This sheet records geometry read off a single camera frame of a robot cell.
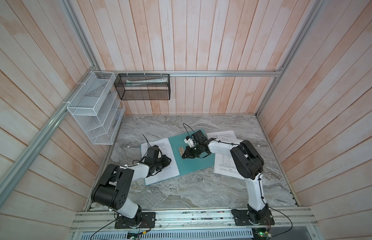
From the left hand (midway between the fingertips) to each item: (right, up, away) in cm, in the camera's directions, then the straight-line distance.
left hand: (170, 163), depth 93 cm
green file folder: (+10, -1, 0) cm, 10 cm away
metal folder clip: (+7, +7, +5) cm, 11 cm away
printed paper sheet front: (-1, -4, -3) cm, 5 cm away
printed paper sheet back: (+40, +16, +14) cm, 45 cm away
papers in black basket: (-24, +51, -3) cm, 56 cm away
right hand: (+7, +4, +2) cm, 8 cm away
